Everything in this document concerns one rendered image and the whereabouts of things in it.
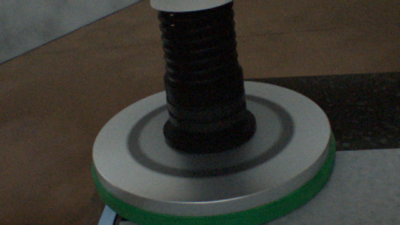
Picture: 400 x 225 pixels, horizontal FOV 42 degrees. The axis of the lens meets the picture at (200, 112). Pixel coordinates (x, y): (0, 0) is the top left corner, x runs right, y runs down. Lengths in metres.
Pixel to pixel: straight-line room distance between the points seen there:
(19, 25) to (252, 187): 0.20
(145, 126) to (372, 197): 0.21
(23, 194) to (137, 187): 1.75
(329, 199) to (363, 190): 0.03
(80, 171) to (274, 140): 1.77
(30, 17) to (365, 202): 0.28
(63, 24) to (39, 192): 1.78
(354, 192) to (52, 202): 1.69
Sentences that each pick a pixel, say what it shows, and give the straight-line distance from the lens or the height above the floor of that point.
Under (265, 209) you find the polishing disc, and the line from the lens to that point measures 0.39.
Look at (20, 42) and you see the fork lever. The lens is 0.36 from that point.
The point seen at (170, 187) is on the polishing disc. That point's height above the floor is 0.89.
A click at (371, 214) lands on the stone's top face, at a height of 0.87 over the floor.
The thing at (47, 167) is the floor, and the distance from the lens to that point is 2.27.
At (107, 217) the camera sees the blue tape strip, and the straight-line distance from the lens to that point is 0.47.
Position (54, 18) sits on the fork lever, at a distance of 0.36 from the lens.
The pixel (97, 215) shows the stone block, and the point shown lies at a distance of 0.52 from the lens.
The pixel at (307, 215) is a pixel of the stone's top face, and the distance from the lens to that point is 0.41.
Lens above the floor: 1.12
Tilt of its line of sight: 27 degrees down
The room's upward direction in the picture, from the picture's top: 7 degrees counter-clockwise
